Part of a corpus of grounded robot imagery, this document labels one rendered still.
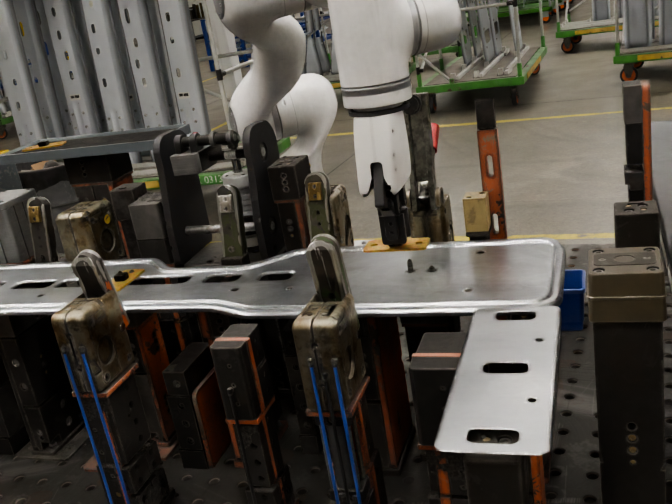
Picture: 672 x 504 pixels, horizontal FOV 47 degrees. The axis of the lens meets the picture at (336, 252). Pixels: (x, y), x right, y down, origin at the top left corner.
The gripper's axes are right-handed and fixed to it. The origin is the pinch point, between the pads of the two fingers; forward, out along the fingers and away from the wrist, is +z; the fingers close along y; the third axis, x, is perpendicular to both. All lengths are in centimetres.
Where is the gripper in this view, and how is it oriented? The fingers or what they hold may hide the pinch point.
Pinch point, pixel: (395, 225)
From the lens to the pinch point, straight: 100.4
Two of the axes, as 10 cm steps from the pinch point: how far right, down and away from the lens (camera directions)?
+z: 1.6, 9.3, 3.4
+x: 9.5, -0.5, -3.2
